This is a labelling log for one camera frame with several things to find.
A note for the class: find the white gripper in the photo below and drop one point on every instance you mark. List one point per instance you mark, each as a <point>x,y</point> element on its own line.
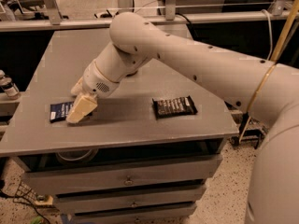
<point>94,79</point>

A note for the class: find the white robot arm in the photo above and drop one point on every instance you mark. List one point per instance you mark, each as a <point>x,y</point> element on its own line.
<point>267,91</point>

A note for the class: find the black rxbar wrapper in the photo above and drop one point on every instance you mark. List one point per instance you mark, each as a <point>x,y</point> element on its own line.
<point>169,108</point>

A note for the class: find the grey drawer cabinet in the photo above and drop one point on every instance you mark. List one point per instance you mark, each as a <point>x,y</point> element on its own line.
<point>121,164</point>

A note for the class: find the blue rxbar wrapper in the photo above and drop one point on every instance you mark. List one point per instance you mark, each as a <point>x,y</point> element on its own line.
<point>59,112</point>

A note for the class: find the metal railing frame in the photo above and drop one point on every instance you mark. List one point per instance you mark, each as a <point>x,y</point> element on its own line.
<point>21,14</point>

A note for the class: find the small dark bottle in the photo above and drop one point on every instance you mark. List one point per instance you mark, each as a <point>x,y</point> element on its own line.
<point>8,86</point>

